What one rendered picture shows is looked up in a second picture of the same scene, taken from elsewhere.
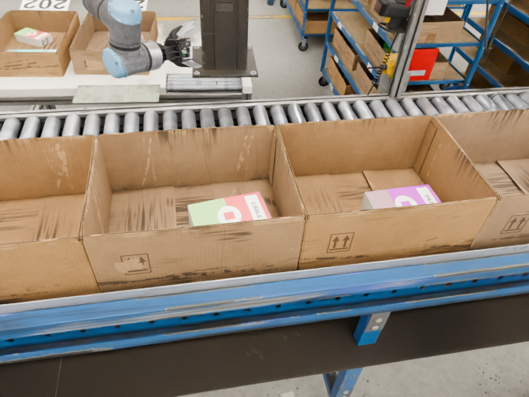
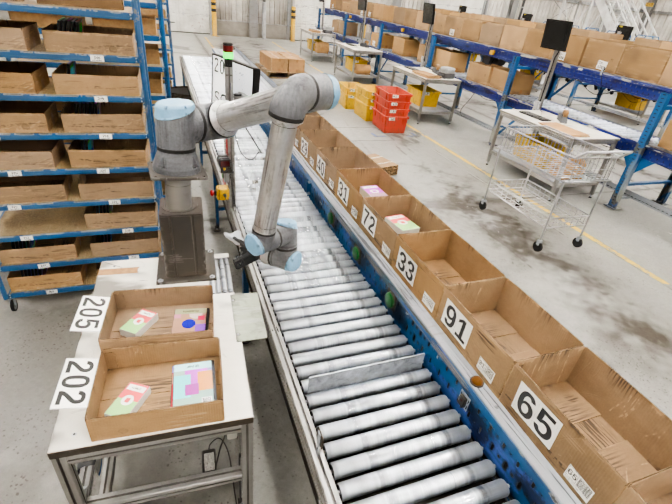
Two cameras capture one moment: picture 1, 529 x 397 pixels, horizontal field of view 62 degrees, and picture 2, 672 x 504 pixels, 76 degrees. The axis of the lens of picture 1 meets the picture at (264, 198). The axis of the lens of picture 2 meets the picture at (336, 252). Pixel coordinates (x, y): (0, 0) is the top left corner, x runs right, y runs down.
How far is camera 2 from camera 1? 2.38 m
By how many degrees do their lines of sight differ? 75
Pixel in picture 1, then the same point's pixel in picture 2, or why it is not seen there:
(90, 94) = (252, 330)
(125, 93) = (247, 310)
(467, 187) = (368, 175)
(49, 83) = (234, 362)
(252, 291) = not seen: hidden behind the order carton
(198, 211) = (404, 228)
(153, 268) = not seen: hidden behind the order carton
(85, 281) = (448, 253)
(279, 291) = not seen: hidden behind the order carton
